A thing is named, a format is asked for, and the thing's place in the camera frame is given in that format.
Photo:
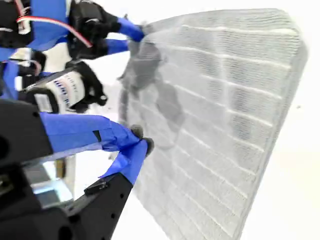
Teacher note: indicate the grey striped towel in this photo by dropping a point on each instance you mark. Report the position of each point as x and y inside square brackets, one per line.
[225, 125]

